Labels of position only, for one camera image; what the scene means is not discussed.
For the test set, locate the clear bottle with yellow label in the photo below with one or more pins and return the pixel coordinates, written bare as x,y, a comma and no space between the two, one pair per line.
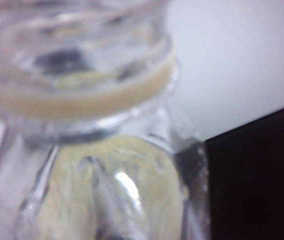
82,100

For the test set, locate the black computer monitor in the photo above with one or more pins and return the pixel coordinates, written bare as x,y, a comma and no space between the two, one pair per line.
256,175

